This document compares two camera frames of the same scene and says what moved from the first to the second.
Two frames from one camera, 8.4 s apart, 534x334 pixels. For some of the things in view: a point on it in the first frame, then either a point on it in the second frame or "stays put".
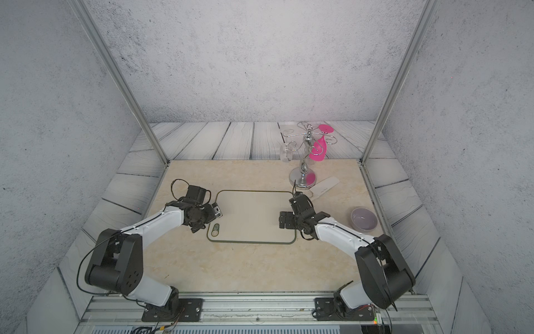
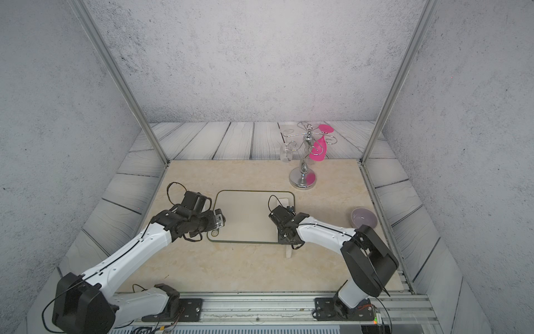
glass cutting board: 252,216 stays put
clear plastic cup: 286,153 stays put
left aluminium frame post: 122,79 stays put
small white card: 322,186 to 288,248
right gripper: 288,220 to 280,238
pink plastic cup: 319,147 stays put
